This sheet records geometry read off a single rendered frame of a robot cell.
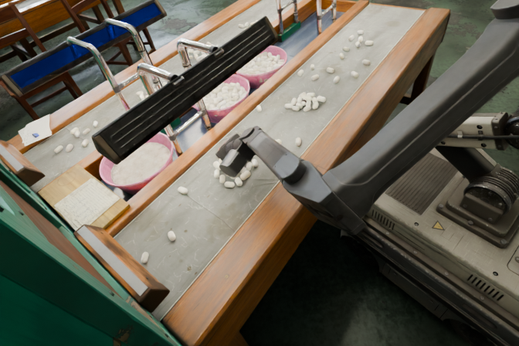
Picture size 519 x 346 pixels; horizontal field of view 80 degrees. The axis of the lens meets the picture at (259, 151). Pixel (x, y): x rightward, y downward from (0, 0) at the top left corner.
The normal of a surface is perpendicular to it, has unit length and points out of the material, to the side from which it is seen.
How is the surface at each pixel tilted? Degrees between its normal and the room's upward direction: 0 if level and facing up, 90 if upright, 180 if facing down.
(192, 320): 0
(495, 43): 44
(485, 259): 1
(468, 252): 0
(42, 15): 90
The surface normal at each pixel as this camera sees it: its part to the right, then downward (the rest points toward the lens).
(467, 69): -0.69, -0.62
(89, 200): -0.14, -0.69
